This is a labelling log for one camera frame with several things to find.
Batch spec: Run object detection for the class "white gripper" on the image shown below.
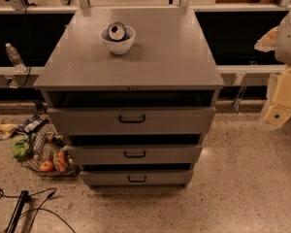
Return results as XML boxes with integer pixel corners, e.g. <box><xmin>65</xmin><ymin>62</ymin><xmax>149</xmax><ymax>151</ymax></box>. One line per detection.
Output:
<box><xmin>254</xmin><ymin>26</ymin><xmax>291</xmax><ymax>126</ymax></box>

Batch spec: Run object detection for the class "blue pepsi can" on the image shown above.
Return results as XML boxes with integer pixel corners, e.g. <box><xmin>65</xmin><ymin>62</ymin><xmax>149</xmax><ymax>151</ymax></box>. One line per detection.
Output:
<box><xmin>107</xmin><ymin>21</ymin><xmax>126</xmax><ymax>42</ymax></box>

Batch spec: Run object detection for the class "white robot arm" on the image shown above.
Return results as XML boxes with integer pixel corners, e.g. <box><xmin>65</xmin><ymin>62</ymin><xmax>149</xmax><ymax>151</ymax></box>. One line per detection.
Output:
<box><xmin>254</xmin><ymin>10</ymin><xmax>291</xmax><ymax>131</ymax></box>

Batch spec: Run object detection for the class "white bowl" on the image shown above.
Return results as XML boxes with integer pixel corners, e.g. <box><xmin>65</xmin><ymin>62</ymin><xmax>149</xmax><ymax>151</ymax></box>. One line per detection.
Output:
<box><xmin>100</xmin><ymin>26</ymin><xmax>136</xmax><ymax>55</ymax></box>

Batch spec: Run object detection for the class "top grey drawer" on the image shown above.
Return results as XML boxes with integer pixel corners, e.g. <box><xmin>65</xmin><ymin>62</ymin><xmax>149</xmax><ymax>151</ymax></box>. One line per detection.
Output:
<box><xmin>48</xmin><ymin>107</ymin><xmax>215</xmax><ymax>135</ymax></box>

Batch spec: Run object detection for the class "grey drawer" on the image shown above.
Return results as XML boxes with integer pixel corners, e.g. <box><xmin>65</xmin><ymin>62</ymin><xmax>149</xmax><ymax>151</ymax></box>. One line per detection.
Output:
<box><xmin>48</xmin><ymin>107</ymin><xmax>215</xmax><ymax>135</ymax></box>
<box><xmin>80</xmin><ymin>170</ymin><xmax>193</xmax><ymax>186</ymax></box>
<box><xmin>67</xmin><ymin>146</ymin><xmax>202</xmax><ymax>165</ymax></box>

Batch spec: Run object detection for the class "bottom grey drawer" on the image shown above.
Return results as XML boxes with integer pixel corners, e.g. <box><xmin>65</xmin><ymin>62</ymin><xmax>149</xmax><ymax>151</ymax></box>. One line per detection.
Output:
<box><xmin>80</xmin><ymin>170</ymin><xmax>193</xmax><ymax>186</ymax></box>

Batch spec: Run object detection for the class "grey drawer cabinet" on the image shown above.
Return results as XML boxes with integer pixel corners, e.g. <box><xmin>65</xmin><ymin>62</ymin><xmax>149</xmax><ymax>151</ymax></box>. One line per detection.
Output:
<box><xmin>33</xmin><ymin>7</ymin><xmax>225</xmax><ymax>190</ymax></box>

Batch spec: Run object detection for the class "middle grey drawer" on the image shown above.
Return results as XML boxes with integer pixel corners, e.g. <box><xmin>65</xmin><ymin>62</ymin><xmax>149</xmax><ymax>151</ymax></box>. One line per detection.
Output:
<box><xmin>67</xmin><ymin>146</ymin><xmax>202</xmax><ymax>165</ymax></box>

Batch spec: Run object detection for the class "red snack bag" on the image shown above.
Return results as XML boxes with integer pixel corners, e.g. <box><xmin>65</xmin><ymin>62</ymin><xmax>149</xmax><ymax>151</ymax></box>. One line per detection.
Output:
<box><xmin>53</xmin><ymin>150</ymin><xmax>69</xmax><ymax>173</ymax></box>

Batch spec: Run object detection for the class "red apple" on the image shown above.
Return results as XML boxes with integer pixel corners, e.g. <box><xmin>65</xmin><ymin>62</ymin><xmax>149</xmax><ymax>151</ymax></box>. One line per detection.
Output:
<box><xmin>40</xmin><ymin>160</ymin><xmax>54</xmax><ymax>173</ymax></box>

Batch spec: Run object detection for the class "blue chip bag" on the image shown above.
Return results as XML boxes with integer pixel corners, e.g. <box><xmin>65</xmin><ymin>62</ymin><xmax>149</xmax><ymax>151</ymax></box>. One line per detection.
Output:
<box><xmin>16</xmin><ymin>115</ymin><xmax>49</xmax><ymax>134</ymax></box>

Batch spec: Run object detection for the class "clear plastic water bottle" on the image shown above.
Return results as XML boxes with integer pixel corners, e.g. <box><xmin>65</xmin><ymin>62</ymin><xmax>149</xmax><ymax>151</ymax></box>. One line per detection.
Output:
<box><xmin>5</xmin><ymin>43</ymin><xmax>26</xmax><ymax>73</ymax></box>

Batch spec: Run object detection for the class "green snack bag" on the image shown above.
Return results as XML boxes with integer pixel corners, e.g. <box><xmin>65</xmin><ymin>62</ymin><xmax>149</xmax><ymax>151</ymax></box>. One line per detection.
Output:
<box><xmin>12</xmin><ymin>133</ymin><xmax>35</xmax><ymax>161</ymax></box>

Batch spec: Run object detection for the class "black bar on floor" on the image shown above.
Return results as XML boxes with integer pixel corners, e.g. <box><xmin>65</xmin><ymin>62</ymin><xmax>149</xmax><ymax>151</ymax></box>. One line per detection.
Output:
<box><xmin>4</xmin><ymin>190</ymin><xmax>30</xmax><ymax>233</ymax></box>

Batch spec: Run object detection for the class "wire mesh basket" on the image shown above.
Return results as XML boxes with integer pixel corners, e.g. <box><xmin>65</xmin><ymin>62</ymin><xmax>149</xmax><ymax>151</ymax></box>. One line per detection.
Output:
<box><xmin>21</xmin><ymin>122</ymin><xmax>79</xmax><ymax>179</ymax></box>

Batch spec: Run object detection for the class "grey shelf rail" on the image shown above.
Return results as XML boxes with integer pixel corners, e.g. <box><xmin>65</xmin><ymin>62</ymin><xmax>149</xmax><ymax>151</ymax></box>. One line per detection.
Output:
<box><xmin>0</xmin><ymin>67</ymin><xmax>44</xmax><ymax>88</ymax></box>

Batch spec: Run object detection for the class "black floor cable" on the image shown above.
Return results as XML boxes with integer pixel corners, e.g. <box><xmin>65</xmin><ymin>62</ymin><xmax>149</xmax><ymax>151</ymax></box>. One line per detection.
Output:
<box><xmin>0</xmin><ymin>183</ymin><xmax>77</xmax><ymax>233</ymax></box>

